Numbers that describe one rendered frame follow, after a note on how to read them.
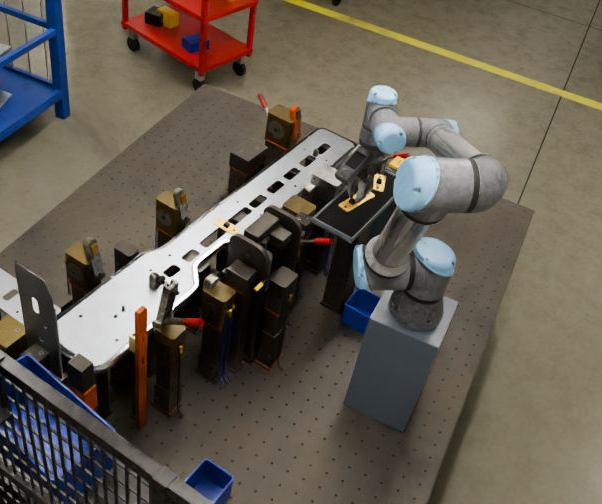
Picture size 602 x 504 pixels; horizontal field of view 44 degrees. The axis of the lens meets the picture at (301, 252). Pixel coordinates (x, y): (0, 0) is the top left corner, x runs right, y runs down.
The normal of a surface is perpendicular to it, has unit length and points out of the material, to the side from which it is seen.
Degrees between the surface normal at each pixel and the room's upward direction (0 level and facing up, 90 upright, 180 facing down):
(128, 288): 0
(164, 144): 0
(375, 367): 90
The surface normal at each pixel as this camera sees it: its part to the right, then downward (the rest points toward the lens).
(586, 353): 0.14, -0.72
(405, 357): -0.42, 0.58
